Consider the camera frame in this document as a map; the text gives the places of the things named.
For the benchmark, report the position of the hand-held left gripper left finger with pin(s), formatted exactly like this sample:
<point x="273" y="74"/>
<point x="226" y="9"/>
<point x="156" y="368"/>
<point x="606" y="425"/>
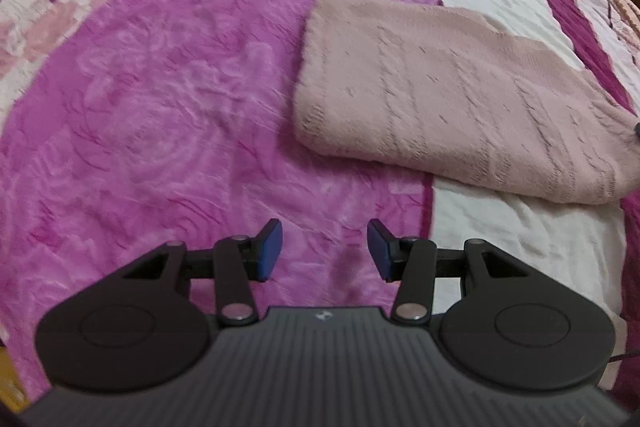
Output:
<point x="270" y="252"/>

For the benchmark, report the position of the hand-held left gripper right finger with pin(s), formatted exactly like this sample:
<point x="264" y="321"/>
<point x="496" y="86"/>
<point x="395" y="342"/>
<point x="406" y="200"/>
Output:
<point x="378" y="249"/>

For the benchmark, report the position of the pink knitted cardigan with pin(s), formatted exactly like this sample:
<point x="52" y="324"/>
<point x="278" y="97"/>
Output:
<point x="450" y="107"/>

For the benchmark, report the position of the magenta floral striped bedspread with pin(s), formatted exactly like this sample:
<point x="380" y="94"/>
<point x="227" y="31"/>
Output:
<point x="175" y="107"/>

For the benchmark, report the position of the pink crochet blanket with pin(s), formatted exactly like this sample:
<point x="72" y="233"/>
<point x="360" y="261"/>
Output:
<point x="625" y="7"/>

